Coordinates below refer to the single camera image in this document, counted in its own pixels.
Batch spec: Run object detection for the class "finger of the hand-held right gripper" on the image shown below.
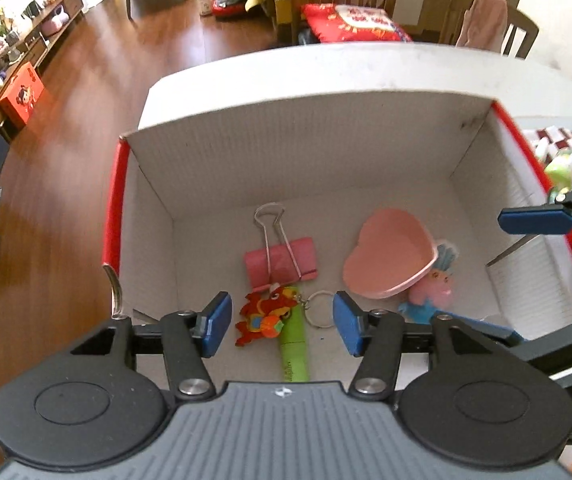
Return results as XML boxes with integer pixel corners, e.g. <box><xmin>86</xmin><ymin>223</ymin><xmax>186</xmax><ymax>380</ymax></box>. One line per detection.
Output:
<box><xmin>446</xmin><ymin>309</ymin><xmax>572</xmax><ymax>380</ymax></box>
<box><xmin>497</xmin><ymin>172</ymin><xmax>572</xmax><ymax>251</ymax></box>

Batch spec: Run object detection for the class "pink pig toy figure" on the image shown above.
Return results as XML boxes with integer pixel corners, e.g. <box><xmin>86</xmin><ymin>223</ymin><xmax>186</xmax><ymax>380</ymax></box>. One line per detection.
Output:
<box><xmin>398</xmin><ymin>241</ymin><xmax>459</xmax><ymax>323</ymax></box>

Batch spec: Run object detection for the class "red floor cushion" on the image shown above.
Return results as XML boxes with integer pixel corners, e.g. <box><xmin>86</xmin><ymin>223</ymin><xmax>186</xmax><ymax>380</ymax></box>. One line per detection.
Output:
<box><xmin>211</xmin><ymin>1</ymin><xmax>249</xmax><ymax>21</ymax></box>

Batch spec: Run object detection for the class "pink towel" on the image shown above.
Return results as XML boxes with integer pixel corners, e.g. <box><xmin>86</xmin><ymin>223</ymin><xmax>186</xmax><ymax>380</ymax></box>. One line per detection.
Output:
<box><xmin>455</xmin><ymin>0</ymin><xmax>508</xmax><ymax>53</ymax></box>

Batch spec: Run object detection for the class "pink heart-shaped dish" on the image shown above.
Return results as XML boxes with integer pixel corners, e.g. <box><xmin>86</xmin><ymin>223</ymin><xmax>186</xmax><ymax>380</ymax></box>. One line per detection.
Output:
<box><xmin>342</xmin><ymin>208</ymin><xmax>439</xmax><ymax>298</ymax></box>

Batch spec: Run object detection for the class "red cardboard box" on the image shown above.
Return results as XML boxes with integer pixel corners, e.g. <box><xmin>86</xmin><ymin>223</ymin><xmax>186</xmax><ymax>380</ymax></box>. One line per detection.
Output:
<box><xmin>102</xmin><ymin>91</ymin><xmax>572</xmax><ymax>385</ymax></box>

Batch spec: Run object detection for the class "pink handbag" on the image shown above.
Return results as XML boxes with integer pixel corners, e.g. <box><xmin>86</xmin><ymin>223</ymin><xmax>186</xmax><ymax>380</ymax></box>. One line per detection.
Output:
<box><xmin>42</xmin><ymin>4</ymin><xmax>70</xmax><ymax>36</ymax></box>

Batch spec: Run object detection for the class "orange gift box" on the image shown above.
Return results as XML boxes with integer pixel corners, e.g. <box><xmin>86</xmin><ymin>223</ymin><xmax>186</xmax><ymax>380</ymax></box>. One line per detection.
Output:
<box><xmin>0</xmin><ymin>62</ymin><xmax>46</xmax><ymax>130</ymax></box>

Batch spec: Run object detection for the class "red dragon keychain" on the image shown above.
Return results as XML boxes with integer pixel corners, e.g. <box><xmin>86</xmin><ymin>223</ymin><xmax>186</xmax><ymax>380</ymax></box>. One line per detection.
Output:
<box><xmin>235</xmin><ymin>285</ymin><xmax>339</xmax><ymax>347</ymax></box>

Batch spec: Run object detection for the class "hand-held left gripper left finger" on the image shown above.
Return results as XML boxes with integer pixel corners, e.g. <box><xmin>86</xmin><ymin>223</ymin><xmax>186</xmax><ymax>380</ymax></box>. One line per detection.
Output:
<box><xmin>68</xmin><ymin>291</ymin><xmax>233</xmax><ymax>401</ymax></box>

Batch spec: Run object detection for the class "pink binder clip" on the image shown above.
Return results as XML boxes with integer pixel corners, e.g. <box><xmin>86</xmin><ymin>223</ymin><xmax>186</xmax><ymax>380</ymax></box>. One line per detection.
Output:
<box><xmin>243</xmin><ymin>203</ymin><xmax>320</xmax><ymax>291</ymax></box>

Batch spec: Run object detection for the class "wooden television cabinet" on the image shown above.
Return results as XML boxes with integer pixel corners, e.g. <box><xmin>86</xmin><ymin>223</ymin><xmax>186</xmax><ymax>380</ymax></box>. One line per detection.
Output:
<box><xmin>0</xmin><ymin>0</ymin><xmax>86</xmax><ymax>126</ymax></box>

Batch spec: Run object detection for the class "clear bottle green label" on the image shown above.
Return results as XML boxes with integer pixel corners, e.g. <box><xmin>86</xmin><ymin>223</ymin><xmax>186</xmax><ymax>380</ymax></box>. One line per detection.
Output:
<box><xmin>543</xmin><ymin>150</ymin><xmax>572</xmax><ymax>196</ymax></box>

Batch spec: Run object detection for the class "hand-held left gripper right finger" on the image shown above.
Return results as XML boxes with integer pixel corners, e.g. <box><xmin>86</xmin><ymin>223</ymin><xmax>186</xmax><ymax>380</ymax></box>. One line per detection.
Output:
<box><xmin>332</xmin><ymin>290</ymin><xmax>532</xmax><ymax>402</ymax></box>

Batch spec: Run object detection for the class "red printed cushion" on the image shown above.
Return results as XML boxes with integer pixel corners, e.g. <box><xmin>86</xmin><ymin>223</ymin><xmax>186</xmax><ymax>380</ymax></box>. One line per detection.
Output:
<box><xmin>301</xmin><ymin>2</ymin><xmax>413</xmax><ymax>45</ymax></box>

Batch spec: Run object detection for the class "green highlighter pen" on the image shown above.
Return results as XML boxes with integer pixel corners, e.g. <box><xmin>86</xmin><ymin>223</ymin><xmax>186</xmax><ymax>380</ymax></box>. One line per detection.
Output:
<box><xmin>278</xmin><ymin>285</ymin><xmax>311</xmax><ymax>382</ymax></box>

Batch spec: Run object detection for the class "wooden dining chair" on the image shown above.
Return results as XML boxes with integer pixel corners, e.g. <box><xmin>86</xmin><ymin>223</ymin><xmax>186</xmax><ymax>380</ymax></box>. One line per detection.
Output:
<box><xmin>438</xmin><ymin>0</ymin><xmax>540</xmax><ymax>58</ymax></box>

